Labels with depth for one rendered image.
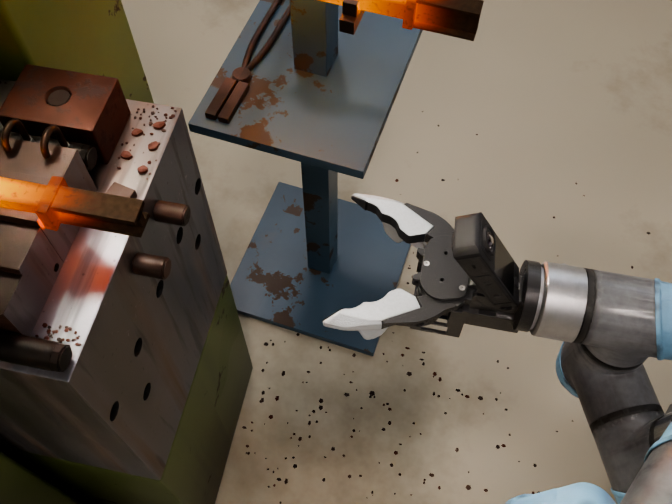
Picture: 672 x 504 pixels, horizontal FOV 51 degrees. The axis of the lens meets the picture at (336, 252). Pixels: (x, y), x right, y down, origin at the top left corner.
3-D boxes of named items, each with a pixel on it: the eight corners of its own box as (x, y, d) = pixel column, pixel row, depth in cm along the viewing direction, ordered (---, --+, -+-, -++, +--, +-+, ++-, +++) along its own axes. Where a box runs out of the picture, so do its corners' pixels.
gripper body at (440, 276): (402, 330, 75) (518, 351, 73) (410, 292, 67) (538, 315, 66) (413, 267, 78) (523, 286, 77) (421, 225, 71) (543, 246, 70)
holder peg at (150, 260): (173, 264, 87) (168, 253, 84) (166, 283, 85) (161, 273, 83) (142, 259, 87) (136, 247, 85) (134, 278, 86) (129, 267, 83)
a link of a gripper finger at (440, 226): (381, 229, 74) (442, 283, 71) (382, 219, 72) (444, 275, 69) (413, 203, 75) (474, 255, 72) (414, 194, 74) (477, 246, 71)
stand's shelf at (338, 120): (429, 13, 131) (430, 4, 130) (363, 179, 112) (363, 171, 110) (278, -22, 136) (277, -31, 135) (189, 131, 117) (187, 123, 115)
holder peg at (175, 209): (192, 213, 90) (188, 201, 88) (185, 230, 89) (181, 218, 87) (162, 207, 91) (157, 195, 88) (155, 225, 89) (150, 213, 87)
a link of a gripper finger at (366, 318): (335, 366, 71) (418, 331, 73) (335, 343, 66) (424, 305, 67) (323, 340, 72) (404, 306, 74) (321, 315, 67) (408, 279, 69)
